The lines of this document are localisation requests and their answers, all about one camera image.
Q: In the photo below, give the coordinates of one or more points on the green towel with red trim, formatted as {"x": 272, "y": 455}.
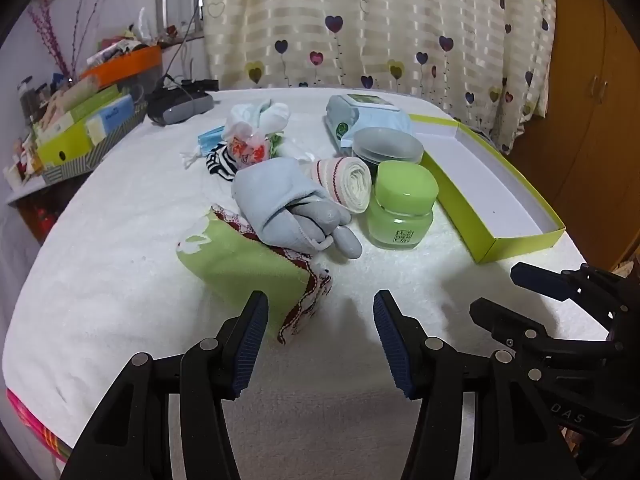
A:
{"x": 235, "y": 260}

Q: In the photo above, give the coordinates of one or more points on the lime green cardboard box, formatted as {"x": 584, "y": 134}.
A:
{"x": 500, "y": 185}

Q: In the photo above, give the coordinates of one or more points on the striped cream sock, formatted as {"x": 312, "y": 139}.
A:
{"x": 345, "y": 180}

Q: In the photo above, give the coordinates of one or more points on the black and grey headset device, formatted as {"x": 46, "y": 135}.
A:
{"x": 175, "y": 102}

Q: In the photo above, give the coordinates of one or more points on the striped storage tray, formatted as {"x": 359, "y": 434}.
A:
{"x": 100, "y": 155}

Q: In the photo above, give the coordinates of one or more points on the grey blue sock bundle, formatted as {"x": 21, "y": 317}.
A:
{"x": 270, "y": 195}

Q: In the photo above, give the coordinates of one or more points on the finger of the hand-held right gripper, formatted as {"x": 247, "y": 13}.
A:
{"x": 542, "y": 280}
{"x": 505, "y": 322}

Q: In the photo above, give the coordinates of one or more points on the wooden wardrobe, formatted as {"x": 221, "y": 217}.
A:
{"x": 590, "y": 110}

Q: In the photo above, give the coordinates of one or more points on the light blue wet wipes pack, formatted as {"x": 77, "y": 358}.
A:
{"x": 360, "y": 112}

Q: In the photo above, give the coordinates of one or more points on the blue face mask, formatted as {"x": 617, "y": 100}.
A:
{"x": 210, "y": 137}

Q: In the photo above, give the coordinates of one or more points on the cream curtain with heart print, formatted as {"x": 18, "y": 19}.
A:
{"x": 375, "y": 25}

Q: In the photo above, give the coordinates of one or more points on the clear jar with grey lid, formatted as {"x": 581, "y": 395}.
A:
{"x": 387, "y": 142}

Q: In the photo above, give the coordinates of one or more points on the blue tissue box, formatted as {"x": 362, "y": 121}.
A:
{"x": 116, "y": 112}

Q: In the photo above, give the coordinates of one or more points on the green jar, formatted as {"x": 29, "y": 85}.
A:
{"x": 400, "y": 210}

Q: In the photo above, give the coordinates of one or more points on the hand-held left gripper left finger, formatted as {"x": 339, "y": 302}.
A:
{"x": 250, "y": 345}

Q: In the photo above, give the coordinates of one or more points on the white sock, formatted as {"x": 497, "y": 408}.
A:
{"x": 260, "y": 112}

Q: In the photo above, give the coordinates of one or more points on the purple decorative branches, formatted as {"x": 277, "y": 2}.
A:
{"x": 47, "y": 35}

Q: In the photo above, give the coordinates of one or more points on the pink patterned bedsheet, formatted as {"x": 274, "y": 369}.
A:
{"x": 30, "y": 420}

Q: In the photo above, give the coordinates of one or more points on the lime green file box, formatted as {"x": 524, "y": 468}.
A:
{"x": 65, "y": 142}

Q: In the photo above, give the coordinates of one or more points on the black and white striped cloth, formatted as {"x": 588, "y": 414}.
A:
{"x": 220, "y": 160}

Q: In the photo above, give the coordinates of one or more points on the light green flat box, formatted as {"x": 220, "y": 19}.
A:
{"x": 92, "y": 99}

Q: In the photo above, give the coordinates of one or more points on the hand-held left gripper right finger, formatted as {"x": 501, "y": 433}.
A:
{"x": 395, "y": 350}

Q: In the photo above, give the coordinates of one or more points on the orange storage box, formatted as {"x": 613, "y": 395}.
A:
{"x": 127, "y": 65}

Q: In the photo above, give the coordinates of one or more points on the clear packet with red print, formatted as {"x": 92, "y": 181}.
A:
{"x": 247, "y": 150}

